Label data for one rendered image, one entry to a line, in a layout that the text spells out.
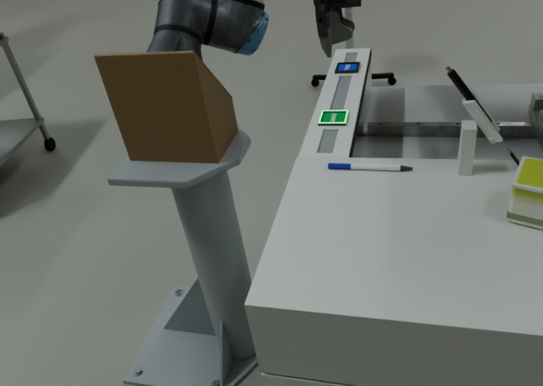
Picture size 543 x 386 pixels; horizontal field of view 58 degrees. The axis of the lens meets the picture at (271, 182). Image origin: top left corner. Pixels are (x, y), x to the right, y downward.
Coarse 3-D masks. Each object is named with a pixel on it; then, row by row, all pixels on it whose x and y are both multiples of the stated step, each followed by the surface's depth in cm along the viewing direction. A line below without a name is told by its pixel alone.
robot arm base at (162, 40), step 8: (168, 24) 112; (160, 32) 113; (168, 32) 112; (176, 32) 112; (184, 32) 112; (192, 32) 114; (152, 40) 113; (160, 40) 111; (168, 40) 111; (176, 40) 111; (184, 40) 112; (192, 40) 114; (200, 40) 117; (152, 48) 111; (160, 48) 109; (168, 48) 109; (176, 48) 110; (184, 48) 111; (192, 48) 112; (200, 48) 117; (200, 56) 115
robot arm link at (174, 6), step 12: (168, 0) 114; (180, 0) 114; (192, 0) 114; (204, 0) 116; (216, 0) 118; (168, 12) 113; (180, 12) 113; (192, 12) 114; (204, 12) 115; (216, 12) 116; (156, 24) 115; (180, 24) 112; (192, 24) 114; (204, 24) 116; (204, 36) 118
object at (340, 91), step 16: (352, 48) 130; (368, 48) 129; (336, 64) 123; (336, 80) 115; (352, 80) 114; (320, 96) 109; (336, 96) 109; (352, 96) 107; (320, 112) 103; (352, 112) 101; (320, 128) 97; (336, 128) 96; (352, 128) 95; (304, 144) 93; (320, 144) 93; (336, 144) 91
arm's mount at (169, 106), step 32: (128, 64) 108; (160, 64) 106; (192, 64) 104; (128, 96) 113; (160, 96) 111; (192, 96) 109; (224, 96) 120; (128, 128) 119; (160, 128) 116; (192, 128) 114; (224, 128) 121; (160, 160) 122; (192, 160) 119
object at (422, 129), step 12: (372, 132) 118; (384, 132) 118; (396, 132) 117; (408, 132) 116; (420, 132) 115; (432, 132) 115; (444, 132) 114; (456, 132) 113; (480, 132) 112; (504, 132) 110; (516, 132) 110; (528, 132) 109
